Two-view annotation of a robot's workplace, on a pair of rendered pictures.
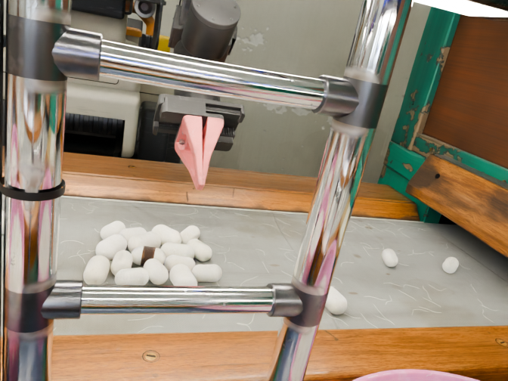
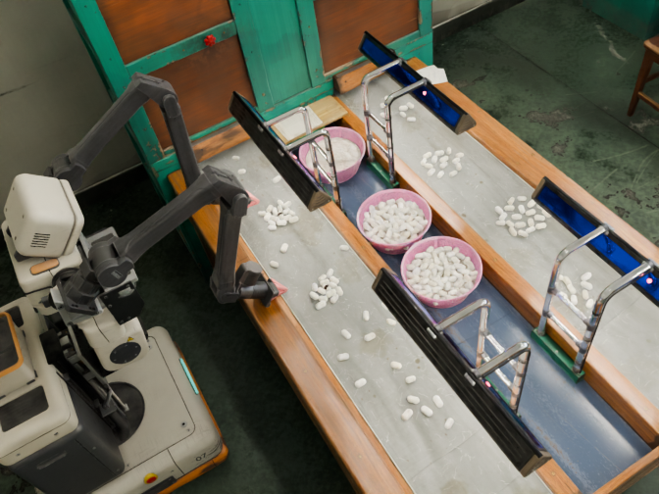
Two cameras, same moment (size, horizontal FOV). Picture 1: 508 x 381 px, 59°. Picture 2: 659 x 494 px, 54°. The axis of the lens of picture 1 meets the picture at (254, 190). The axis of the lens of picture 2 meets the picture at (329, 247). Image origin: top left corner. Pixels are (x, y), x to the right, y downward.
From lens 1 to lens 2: 2.31 m
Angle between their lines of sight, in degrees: 76
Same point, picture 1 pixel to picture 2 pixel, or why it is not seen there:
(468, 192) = (216, 142)
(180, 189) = not seen: hidden behind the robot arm
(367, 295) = (266, 174)
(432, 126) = (165, 143)
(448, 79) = (158, 127)
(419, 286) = (252, 166)
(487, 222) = (230, 141)
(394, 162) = (161, 167)
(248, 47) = not seen: outside the picture
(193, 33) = not seen: hidden behind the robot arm
